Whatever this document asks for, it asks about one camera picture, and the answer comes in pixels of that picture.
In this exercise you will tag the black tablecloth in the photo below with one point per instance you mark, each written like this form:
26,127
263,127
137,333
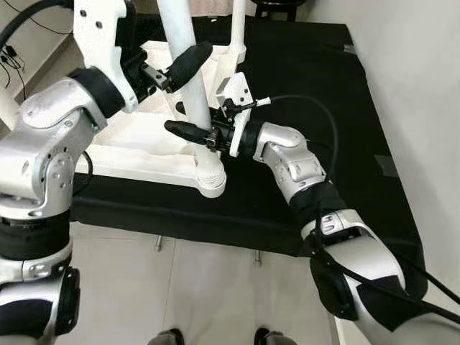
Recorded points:
302,72

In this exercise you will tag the grey left robot leg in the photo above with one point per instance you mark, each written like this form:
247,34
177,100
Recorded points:
169,338

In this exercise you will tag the metal table support leg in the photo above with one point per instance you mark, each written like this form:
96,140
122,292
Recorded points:
158,244
256,257

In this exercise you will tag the black stool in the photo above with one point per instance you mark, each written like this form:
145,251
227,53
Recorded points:
277,7

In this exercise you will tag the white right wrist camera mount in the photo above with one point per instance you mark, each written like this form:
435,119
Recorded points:
236,90

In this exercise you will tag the white plastic table leg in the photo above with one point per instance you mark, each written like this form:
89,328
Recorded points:
198,108
6,111
238,29

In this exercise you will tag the black plug adapter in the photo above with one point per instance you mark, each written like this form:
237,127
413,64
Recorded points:
10,52

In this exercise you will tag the grey right robot leg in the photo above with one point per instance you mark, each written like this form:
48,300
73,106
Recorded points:
269,338

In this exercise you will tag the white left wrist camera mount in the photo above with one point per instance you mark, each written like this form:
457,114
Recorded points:
100,29

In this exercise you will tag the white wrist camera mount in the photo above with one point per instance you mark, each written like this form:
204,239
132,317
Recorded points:
100,29
236,90

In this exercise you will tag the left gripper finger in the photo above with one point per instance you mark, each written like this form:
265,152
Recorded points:
190,66

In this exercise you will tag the grey tape patch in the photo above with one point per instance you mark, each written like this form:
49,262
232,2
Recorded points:
350,49
388,165

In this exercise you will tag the grey robot leg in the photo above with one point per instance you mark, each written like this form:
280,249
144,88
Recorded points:
169,338
269,338

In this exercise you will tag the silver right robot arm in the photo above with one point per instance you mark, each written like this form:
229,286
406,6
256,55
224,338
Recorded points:
287,158

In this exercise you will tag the white plastic table top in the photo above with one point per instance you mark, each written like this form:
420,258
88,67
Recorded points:
144,136

